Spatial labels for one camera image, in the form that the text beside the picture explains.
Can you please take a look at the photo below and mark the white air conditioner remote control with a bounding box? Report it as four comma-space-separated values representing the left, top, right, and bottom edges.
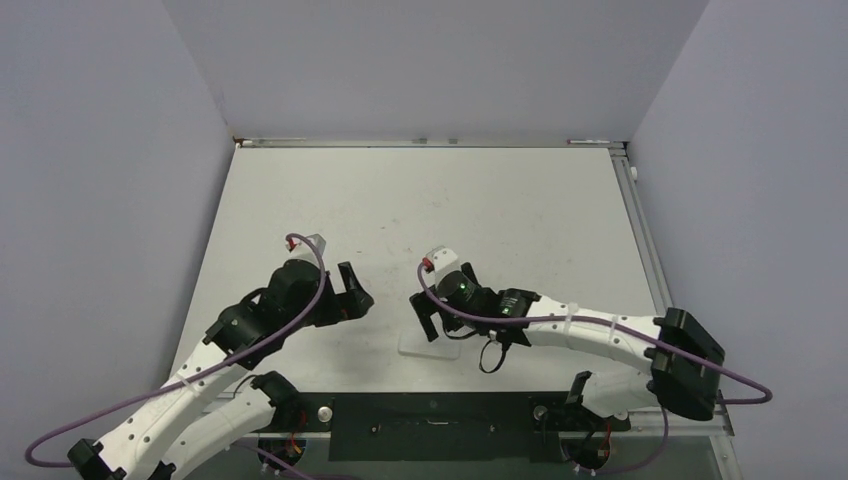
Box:
397, 330, 462, 361

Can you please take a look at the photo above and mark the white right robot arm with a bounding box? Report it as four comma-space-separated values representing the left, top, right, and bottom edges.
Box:
410, 259, 725, 428

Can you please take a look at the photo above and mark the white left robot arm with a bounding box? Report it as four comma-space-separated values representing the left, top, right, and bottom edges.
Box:
67, 258, 374, 479

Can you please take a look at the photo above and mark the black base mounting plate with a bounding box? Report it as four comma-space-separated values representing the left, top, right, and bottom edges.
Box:
258, 392, 631, 463

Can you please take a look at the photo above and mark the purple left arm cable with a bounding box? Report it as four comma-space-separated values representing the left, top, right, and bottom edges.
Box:
25, 233, 329, 469

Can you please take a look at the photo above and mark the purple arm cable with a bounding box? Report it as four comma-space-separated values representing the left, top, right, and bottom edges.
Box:
416, 260, 774, 406
25, 233, 329, 469

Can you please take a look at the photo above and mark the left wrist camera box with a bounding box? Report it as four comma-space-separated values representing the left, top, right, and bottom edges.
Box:
306, 234, 326, 255

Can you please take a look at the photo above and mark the aluminium frame rail back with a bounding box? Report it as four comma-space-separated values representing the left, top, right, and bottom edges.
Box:
234, 137, 627, 150

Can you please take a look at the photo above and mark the aluminium frame rail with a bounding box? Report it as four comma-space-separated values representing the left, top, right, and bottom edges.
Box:
234, 137, 627, 150
609, 148, 734, 437

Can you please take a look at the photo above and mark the aluminium frame rail right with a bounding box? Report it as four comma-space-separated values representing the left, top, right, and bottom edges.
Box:
609, 148, 734, 437

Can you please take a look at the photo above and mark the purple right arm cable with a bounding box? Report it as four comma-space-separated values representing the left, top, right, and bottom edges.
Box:
416, 260, 774, 406

